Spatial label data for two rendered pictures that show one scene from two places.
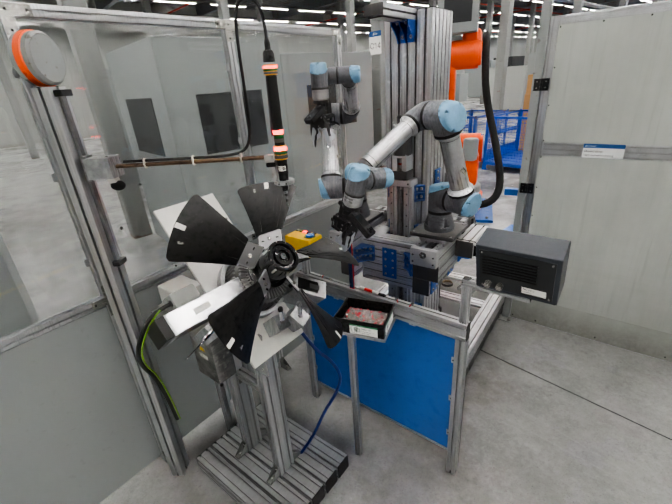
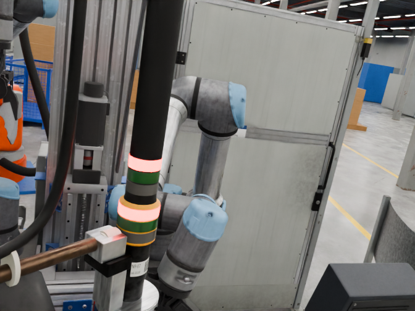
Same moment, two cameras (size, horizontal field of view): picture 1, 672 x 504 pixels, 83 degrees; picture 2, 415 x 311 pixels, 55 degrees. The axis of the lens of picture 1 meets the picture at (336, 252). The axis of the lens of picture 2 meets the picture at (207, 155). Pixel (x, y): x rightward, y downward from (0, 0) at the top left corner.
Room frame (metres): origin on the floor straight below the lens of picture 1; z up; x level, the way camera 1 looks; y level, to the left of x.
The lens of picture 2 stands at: (1.03, 0.46, 1.74)
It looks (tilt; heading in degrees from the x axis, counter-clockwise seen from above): 15 degrees down; 302
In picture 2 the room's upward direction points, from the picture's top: 10 degrees clockwise
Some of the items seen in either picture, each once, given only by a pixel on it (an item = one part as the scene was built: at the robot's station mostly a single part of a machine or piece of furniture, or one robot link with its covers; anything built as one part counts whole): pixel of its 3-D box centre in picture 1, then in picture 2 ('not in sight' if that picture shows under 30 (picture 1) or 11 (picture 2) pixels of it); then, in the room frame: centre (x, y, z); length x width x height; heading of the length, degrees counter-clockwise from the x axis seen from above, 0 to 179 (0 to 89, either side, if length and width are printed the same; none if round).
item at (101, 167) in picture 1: (102, 167); not in sight; (1.34, 0.78, 1.54); 0.10 x 0.07 x 0.09; 85
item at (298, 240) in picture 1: (304, 244); not in sight; (1.76, 0.16, 1.02); 0.16 x 0.10 x 0.11; 50
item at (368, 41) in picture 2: not in sight; (359, 56); (1.70, -2.13, 1.82); 0.09 x 0.04 x 0.23; 50
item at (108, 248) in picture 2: (279, 169); (125, 267); (1.29, 0.17, 1.50); 0.09 x 0.07 x 0.10; 85
